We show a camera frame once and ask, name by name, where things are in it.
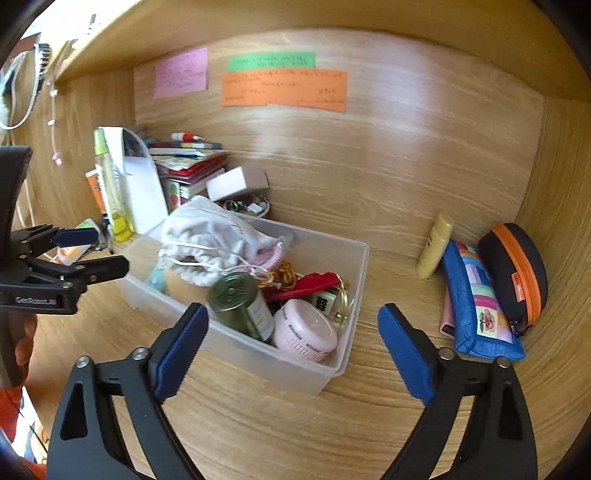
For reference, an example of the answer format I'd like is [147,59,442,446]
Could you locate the yellow lotion bottle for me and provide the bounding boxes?
[416,212,454,280]

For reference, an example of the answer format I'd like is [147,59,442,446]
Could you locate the pink paper note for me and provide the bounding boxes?
[153,48,208,99]

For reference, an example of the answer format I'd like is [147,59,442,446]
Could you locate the left hand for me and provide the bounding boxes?
[10,312,38,385]

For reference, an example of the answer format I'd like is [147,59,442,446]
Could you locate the orange paper note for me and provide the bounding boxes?
[221,68,348,113]

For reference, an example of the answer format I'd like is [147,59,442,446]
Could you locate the clear plastic storage bin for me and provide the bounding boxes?
[118,217,370,395]

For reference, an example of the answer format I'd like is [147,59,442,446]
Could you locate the pink round container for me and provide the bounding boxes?
[273,299,338,363]

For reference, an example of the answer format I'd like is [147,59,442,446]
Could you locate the white drawstring cloth bag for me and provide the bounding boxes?
[159,196,287,287]

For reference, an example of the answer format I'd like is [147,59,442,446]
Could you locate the yellow gourd tassel charm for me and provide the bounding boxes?
[254,261,301,291]

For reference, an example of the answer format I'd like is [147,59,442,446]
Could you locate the teal white small bottle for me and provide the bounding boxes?
[145,265,167,294]

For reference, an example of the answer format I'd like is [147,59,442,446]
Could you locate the stack of books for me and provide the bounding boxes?
[146,141,228,211]

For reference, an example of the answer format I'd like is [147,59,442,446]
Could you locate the green paper note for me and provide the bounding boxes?
[228,51,317,72]

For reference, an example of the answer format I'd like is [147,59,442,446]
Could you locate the green glass bottle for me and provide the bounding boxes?
[206,273,274,342]

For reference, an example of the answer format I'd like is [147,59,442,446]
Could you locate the red fabric pouch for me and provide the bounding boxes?
[263,272,341,302]

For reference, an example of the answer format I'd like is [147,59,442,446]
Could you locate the blue striped fabric pouch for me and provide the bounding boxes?
[441,240,525,362]

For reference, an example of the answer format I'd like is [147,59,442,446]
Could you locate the black orange zipper case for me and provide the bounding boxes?
[478,223,549,336]

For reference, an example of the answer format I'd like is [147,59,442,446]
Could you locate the white small cardboard box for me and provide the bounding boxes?
[206,166,270,202]

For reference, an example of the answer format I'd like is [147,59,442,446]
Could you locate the white usb cable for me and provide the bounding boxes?
[0,38,80,167]

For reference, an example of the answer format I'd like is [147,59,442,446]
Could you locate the yellow spray bottle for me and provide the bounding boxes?
[93,128,132,242]

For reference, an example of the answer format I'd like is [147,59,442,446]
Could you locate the orange green cream tube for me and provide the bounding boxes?
[55,218,103,267]

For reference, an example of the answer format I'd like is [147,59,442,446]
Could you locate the red white glue stick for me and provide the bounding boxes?
[170,132,207,143]

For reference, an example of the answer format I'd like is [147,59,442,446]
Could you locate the pink coiled rope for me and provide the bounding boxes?
[248,244,290,273]

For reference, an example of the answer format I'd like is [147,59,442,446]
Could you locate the beige round sponge puff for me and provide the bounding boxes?
[164,268,207,305]

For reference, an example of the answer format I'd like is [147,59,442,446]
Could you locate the orange sunscreen tube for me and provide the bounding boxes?
[85,169,107,215]

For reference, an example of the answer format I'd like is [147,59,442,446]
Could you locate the white folded paper sheets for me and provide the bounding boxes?
[100,126,168,235]

